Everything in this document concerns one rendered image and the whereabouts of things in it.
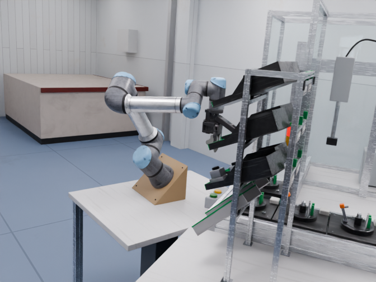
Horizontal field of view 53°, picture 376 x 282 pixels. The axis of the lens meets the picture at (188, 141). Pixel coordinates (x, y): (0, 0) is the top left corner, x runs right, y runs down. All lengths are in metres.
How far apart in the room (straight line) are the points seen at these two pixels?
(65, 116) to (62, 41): 3.02
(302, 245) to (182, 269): 0.56
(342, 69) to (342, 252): 1.37
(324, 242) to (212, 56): 4.66
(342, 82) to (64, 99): 4.85
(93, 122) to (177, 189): 4.85
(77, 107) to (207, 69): 2.30
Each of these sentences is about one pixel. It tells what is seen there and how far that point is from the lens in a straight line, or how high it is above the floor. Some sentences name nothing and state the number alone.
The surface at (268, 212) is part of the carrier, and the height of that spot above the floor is 0.97.
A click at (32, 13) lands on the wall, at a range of 9.14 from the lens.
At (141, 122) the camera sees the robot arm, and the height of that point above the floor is 1.31.
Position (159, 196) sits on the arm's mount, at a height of 0.90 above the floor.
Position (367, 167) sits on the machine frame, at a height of 1.06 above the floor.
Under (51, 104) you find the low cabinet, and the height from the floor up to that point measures 0.67.
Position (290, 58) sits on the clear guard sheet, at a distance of 3.13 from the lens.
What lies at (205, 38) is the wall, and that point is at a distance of 6.24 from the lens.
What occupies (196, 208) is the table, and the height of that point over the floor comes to 0.86.
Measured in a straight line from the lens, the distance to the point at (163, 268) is 1.57.
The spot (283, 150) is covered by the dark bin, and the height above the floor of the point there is 1.35.
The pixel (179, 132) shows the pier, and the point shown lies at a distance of 6.51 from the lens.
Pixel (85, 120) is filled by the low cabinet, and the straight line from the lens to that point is 6.81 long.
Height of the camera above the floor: 1.71
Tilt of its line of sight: 14 degrees down
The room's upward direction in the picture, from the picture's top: 4 degrees clockwise
